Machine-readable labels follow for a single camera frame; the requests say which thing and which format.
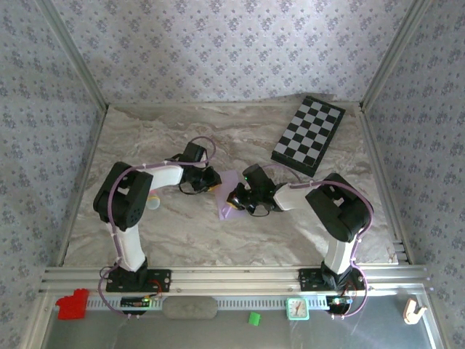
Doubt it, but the lilac cloth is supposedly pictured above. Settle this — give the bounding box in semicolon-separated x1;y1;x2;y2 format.
214;169;251;222

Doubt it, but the teal square clock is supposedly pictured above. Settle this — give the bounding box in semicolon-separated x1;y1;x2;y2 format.
286;297;310;321

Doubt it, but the black and grey chessboard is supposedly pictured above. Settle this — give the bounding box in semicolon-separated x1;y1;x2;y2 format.
270;95;346;178

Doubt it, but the grey oval stone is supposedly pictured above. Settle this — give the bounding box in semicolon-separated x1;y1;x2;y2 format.
161;296;219;321

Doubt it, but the brushed metal shelf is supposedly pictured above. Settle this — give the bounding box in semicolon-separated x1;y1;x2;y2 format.
43;286;437;349

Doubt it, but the red toy block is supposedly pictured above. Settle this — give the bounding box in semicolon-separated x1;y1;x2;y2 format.
54;288;90;321

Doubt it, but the wooden hook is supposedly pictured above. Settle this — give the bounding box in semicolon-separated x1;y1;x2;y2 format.
404;297;428;325

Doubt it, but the aluminium mounting rail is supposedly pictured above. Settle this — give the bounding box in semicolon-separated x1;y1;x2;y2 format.
39;265;435;294

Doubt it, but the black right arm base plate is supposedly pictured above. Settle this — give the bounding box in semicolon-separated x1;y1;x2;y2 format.
297;268;366;292

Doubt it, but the grey slotted cable duct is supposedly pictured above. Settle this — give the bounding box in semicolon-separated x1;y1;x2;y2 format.
86;296;328;310

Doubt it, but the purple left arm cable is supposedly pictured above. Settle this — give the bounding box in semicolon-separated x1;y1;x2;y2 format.
98;136;217;321

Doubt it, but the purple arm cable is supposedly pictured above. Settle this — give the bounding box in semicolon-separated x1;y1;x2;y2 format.
98;136;217;321
259;163;375;321

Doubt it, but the aluminium side rail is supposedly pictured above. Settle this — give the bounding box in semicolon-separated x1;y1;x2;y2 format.
56;105;110;268
357;103;413;266

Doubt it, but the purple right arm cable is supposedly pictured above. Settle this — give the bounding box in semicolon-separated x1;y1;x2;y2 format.
259;163;375;321

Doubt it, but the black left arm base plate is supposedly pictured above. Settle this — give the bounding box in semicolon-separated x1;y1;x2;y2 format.
105;268;172;294

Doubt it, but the aluminium corner post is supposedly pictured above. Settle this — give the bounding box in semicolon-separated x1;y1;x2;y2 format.
359;0;435;112
36;0;110;112

